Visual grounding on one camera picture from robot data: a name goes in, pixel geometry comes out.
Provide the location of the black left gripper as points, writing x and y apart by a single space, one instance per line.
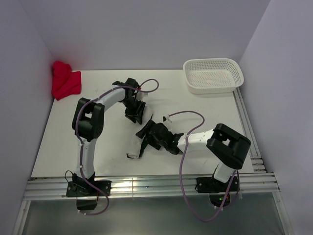
137 114

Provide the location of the white perforated plastic basket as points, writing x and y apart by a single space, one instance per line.
212 75

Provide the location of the aluminium rail frame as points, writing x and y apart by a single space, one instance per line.
260 181

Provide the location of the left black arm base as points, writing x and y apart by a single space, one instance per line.
87 195

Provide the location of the red t-shirt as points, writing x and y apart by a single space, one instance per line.
65 82

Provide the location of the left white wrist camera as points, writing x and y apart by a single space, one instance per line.
141 95

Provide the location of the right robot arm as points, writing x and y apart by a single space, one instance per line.
229 146

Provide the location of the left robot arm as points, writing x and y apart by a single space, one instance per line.
88 123

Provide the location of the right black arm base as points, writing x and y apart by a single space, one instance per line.
213 187

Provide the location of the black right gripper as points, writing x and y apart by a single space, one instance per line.
143 132

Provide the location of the white printed t-shirt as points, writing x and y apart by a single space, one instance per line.
134 147

